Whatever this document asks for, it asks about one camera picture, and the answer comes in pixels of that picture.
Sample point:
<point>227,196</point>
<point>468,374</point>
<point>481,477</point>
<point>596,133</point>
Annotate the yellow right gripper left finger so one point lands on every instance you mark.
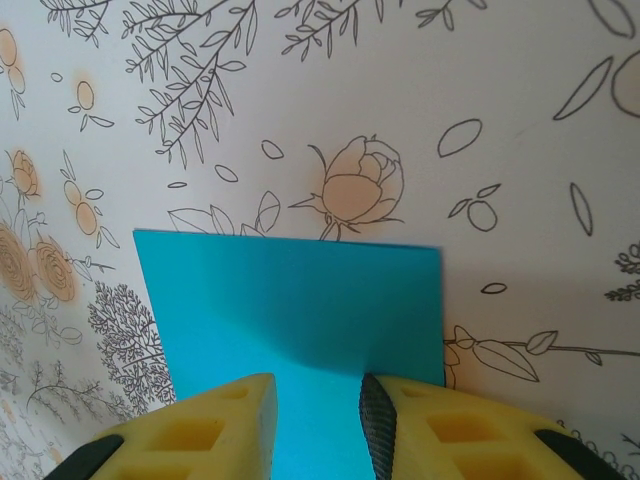
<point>190,440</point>

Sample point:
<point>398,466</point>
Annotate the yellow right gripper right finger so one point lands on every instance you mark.
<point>475,440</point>

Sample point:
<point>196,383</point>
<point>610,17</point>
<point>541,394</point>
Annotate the floral patterned table mat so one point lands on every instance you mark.
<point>400,100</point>

